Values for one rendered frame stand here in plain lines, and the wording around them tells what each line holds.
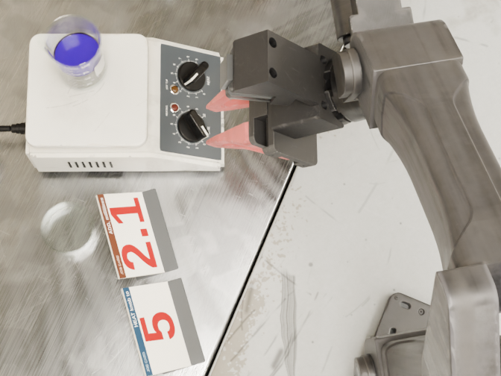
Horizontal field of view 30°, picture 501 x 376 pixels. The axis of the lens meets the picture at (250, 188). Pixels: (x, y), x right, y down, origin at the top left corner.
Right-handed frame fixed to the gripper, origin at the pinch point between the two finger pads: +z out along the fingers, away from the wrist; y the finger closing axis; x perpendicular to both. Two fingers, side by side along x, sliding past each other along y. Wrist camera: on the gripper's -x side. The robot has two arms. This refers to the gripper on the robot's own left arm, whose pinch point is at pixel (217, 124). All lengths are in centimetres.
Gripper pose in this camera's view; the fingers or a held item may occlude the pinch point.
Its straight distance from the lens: 88.5
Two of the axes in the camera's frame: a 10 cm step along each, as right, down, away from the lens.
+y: 0.1, 9.7, -2.5
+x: 6.3, 1.9, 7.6
